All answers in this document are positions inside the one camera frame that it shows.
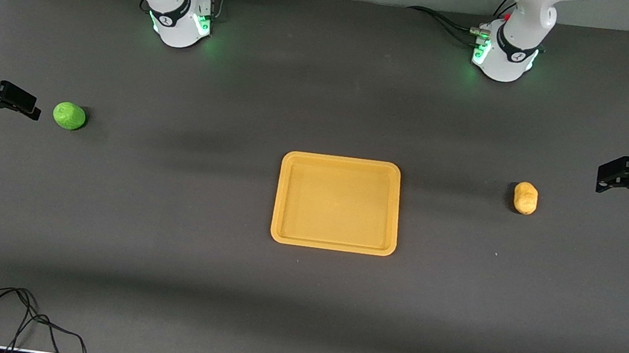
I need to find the yellow-brown potato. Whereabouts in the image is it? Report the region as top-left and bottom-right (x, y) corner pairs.
(511, 181), (540, 217)

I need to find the black left arm base cable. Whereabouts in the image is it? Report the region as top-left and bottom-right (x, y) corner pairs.
(402, 0), (518, 52)

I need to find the yellow rectangular plastic tray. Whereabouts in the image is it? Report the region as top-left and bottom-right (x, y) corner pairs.
(268, 148), (408, 259)

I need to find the green apple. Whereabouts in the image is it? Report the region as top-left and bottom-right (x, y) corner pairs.
(51, 101), (89, 133)

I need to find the dark gray table cover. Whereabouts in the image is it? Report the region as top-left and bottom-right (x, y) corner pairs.
(0, 0), (629, 353)

